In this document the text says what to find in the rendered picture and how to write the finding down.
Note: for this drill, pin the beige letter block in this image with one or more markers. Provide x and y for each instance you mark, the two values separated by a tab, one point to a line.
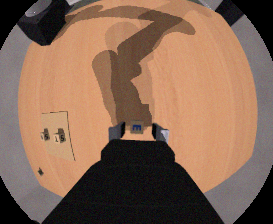
136	126
59	137
44	136
40	173

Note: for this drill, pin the tan square mat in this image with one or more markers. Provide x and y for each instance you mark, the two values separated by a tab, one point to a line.
54	123

